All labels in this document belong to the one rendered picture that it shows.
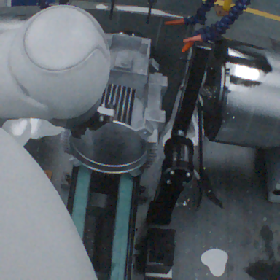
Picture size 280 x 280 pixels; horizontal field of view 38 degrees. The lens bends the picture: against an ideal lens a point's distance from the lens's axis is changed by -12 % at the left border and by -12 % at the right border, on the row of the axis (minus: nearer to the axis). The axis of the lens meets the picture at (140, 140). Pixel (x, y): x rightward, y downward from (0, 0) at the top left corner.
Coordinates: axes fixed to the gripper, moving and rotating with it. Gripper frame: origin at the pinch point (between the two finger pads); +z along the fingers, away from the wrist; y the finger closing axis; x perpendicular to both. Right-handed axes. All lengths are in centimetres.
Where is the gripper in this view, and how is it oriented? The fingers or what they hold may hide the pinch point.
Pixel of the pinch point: (76, 126)
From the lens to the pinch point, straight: 77.7
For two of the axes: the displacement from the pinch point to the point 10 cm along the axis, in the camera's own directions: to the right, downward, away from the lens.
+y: -9.9, -1.4, -0.6
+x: -1.2, 9.8, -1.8
